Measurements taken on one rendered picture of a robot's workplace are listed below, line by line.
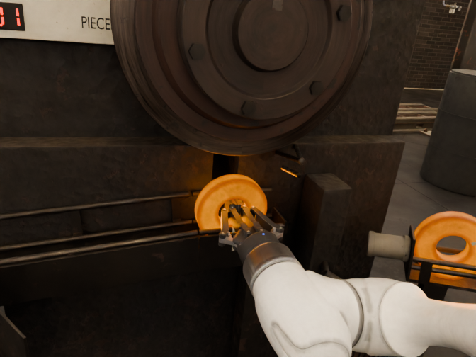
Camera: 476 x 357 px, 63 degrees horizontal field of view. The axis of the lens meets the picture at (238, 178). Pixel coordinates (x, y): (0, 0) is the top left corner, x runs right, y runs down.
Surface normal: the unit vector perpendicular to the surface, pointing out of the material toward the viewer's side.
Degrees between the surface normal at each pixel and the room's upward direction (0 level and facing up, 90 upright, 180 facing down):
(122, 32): 90
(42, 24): 90
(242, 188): 92
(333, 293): 22
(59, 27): 90
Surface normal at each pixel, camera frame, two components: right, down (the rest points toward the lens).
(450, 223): -0.29, 0.35
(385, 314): -0.23, -0.31
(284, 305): -0.53, -0.62
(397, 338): -0.29, 0.15
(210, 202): 0.29, 0.44
